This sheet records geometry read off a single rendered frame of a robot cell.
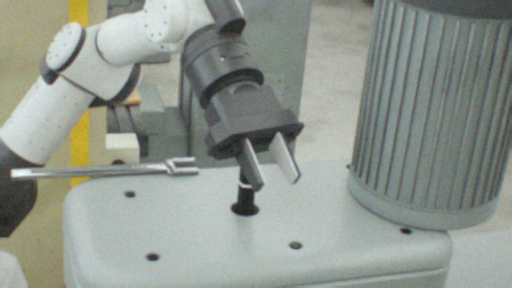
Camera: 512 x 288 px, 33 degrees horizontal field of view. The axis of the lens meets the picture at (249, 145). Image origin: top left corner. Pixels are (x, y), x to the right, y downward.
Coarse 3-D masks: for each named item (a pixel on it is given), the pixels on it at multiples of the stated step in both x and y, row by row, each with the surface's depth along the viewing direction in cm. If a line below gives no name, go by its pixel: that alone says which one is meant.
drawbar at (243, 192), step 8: (240, 168) 105; (240, 176) 105; (248, 184) 105; (240, 192) 106; (248, 192) 106; (240, 200) 106; (248, 200) 106; (240, 208) 107; (248, 208) 107; (248, 216) 107
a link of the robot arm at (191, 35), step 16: (160, 0) 106; (176, 0) 106; (192, 0) 107; (208, 0) 106; (224, 0) 105; (144, 16) 109; (160, 16) 106; (176, 16) 105; (192, 16) 106; (208, 16) 107; (224, 16) 104; (240, 16) 104; (160, 32) 106; (176, 32) 106; (192, 32) 107; (208, 32) 104; (224, 32) 105; (240, 32) 106; (176, 48) 109; (192, 48) 105; (208, 48) 104
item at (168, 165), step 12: (48, 168) 112; (60, 168) 112; (72, 168) 112; (84, 168) 112; (96, 168) 112; (108, 168) 113; (120, 168) 113; (132, 168) 113; (144, 168) 114; (156, 168) 114; (168, 168) 114; (180, 168) 114; (192, 168) 115; (12, 180) 109
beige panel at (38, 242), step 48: (0, 0) 258; (48, 0) 262; (96, 0) 266; (0, 48) 264; (48, 48) 269; (0, 96) 271; (96, 144) 288; (48, 192) 291; (0, 240) 294; (48, 240) 299
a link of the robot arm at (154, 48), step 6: (138, 18) 117; (138, 24) 116; (138, 30) 116; (144, 30) 115; (138, 36) 116; (144, 36) 115; (144, 42) 116; (150, 42) 116; (144, 48) 117; (150, 48) 117; (156, 48) 116; (162, 48) 117; (168, 48) 117; (156, 54) 119
